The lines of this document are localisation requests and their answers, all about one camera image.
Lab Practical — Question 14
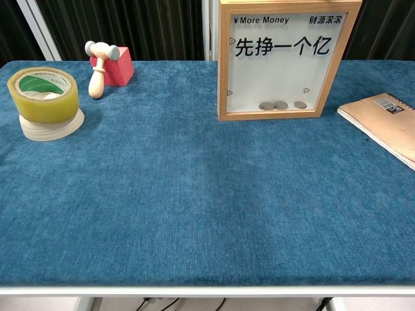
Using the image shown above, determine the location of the blue fabric table cloth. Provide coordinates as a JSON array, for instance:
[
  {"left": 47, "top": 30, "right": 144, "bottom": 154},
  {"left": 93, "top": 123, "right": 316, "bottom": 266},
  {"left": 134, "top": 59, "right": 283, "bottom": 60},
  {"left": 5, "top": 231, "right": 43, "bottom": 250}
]
[{"left": 0, "top": 60, "right": 415, "bottom": 288}]

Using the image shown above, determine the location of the red cube block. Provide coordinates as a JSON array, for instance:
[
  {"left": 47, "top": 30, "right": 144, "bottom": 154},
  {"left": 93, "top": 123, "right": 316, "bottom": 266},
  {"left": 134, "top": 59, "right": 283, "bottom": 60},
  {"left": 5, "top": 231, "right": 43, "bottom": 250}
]
[{"left": 92, "top": 46, "right": 135, "bottom": 87}]

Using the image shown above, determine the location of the wooden toy hammer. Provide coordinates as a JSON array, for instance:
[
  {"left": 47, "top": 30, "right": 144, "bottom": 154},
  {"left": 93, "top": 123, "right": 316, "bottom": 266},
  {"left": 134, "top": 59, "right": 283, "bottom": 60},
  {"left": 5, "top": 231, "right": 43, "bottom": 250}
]
[{"left": 84, "top": 40, "right": 120, "bottom": 100}]

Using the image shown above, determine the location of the black pleated curtain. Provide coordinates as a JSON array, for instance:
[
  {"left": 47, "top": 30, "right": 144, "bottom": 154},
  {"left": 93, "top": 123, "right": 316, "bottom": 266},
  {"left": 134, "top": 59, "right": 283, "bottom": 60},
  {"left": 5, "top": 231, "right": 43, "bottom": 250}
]
[
  {"left": 0, "top": 0, "right": 43, "bottom": 65},
  {"left": 340, "top": 0, "right": 415, "bottom": 62},
  {"left": 35, "top": 0, "right": 206, "bottom": 62}
]

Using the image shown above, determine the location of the white tape roll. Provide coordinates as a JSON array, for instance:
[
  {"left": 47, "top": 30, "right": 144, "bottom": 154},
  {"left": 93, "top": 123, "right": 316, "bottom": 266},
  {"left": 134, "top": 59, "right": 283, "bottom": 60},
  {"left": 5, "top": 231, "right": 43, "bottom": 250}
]
[{"left": 18, "top": 108, "right": 86, "bottom": 142}]

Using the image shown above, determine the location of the clear yellowish packing tape roll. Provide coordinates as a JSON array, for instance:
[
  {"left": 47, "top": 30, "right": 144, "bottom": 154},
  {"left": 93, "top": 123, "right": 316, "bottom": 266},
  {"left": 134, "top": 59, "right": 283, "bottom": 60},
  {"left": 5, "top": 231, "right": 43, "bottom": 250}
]
[{"left": 6, "top": 67, "right": 80, "bottom": 124}]

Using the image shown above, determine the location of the kraft spiral notebook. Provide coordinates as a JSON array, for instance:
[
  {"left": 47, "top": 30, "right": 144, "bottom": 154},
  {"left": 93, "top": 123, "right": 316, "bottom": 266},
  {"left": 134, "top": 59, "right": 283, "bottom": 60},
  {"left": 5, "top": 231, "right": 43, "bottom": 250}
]
[{"left": 336, "top": 93, "right": 415, "bottom": 172}]

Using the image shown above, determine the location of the wooden frame glass money box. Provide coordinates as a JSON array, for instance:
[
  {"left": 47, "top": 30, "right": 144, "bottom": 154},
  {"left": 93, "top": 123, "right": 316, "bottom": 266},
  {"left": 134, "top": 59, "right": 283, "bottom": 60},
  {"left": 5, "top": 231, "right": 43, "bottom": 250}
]
[{"left": 217, "top": 0, "right": 363, "bottom": 122}]

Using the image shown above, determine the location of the grey aluminium partition frame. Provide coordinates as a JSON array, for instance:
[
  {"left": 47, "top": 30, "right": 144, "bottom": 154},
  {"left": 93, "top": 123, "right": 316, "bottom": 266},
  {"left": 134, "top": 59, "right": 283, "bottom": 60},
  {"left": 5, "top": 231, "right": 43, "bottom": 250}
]
[
  {"left": 16, "top": 0, "right": 62, "bottom": 62},
  {"left": 201, "top": 0, "right": 221, "bottom": 62}
]

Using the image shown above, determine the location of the white table frame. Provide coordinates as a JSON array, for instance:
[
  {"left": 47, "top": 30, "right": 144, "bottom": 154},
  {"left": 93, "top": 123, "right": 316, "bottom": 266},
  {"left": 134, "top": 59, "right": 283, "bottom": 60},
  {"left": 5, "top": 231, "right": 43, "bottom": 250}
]
[{"left": 0, "top": 284, "right": 415, "bottom": 311}]

